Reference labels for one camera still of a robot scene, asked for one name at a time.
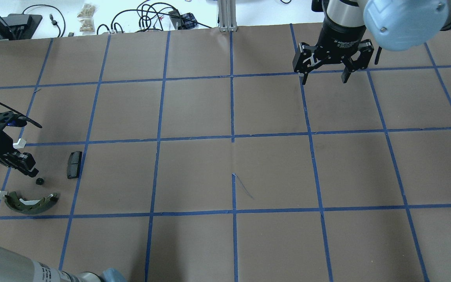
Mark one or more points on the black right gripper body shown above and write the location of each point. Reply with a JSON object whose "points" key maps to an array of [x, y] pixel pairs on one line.
{"points": [[341, 36]]}

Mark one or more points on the aluminium frame post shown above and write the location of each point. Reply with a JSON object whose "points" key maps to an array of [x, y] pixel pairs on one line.
{"points": [[227, 15]]}

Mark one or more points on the black power adapter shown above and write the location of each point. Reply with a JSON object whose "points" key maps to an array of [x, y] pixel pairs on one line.
{"points": [[22, 26]]}

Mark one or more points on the dark grey brake pad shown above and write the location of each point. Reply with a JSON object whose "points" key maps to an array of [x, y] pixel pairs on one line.
{"points": [[74, 165]]}

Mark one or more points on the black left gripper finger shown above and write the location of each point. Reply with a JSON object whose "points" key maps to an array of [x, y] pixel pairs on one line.
{"points": [[24, 163]]}

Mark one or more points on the green brake shoe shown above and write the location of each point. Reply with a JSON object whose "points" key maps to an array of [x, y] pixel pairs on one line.
{"points": [[30, 207]]}

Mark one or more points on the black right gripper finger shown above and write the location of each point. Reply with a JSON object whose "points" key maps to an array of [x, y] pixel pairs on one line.
{"points": [[358, 59], [305, 60]]}

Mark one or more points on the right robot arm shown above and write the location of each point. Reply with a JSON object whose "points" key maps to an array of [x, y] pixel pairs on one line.
{"points": [[393, 25]]}

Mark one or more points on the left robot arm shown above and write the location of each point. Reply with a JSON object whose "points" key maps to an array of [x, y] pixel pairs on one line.
{"points": [[18, 268]]}

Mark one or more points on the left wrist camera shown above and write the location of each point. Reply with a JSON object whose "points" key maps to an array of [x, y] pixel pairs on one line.
{"points": [[13, 119]]}

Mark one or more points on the bag of small parts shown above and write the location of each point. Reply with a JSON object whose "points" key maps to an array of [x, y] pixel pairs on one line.
{"points": [[86, 25], [87, 11]]}

